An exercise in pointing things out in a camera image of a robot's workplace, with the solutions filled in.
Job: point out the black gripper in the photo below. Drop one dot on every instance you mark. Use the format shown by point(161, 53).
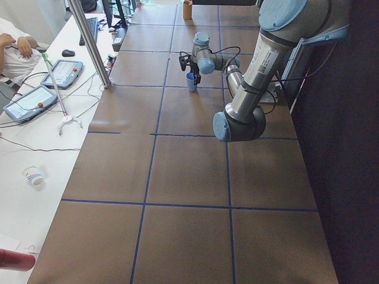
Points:
point(194, 70)

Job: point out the blue plastic cup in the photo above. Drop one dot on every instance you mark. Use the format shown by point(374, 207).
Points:
point(191, 84)

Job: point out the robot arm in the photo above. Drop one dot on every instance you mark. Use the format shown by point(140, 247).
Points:
point(282, 25)

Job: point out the wooden bamboo cup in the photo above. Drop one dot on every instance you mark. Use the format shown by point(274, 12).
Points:
point(187, 10)

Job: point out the paper cup on side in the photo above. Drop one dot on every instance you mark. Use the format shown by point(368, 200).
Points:
point(33, 175)

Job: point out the black keyboard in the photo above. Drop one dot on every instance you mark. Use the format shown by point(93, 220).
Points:
point(92, 24)

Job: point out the upper teach pendant tablet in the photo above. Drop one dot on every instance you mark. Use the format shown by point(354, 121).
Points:
point(65, 72)

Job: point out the teach pendant tablet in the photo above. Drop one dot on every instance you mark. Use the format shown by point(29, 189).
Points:
point(65, 72)
point(30, 104)

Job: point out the black computer mouse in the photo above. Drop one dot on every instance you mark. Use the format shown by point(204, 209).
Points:
point(68, 53)

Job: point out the white reacher grabber tool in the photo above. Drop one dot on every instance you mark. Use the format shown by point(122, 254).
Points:
point(66, 117)

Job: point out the lower teach pendant tablet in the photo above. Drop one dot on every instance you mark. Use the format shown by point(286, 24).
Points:
point(30, 104)

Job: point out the seated person white shirt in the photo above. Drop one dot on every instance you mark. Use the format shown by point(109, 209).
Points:
point(19, 54)

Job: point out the red cylinder bottle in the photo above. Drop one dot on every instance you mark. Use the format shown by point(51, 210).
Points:
point(12, 260)

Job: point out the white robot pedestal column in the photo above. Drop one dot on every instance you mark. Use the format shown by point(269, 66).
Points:
point(270, 96)

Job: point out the aluminium frame post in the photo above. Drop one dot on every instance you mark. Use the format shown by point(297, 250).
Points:
point(79, 16)

